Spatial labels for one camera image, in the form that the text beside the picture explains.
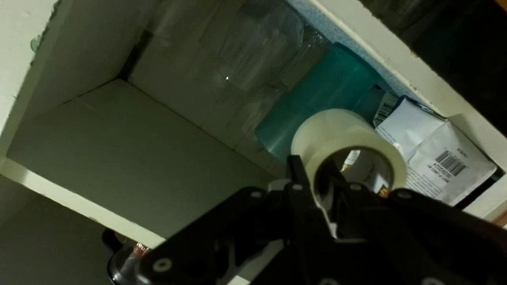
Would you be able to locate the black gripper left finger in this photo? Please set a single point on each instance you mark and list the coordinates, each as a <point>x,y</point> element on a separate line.
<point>295,232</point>

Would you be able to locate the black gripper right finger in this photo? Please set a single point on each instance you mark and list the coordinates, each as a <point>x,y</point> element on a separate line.
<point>422,243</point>

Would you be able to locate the clear packing tape roll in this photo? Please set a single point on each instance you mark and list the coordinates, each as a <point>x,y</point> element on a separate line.
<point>338,132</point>

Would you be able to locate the teal plastic container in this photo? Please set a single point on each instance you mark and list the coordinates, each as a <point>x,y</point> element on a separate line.
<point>317,95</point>

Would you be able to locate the clear drinking glasses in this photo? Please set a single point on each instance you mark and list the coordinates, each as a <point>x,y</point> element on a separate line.
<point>263,48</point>

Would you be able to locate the white storage bin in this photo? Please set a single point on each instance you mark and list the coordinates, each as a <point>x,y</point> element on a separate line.
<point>105,143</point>

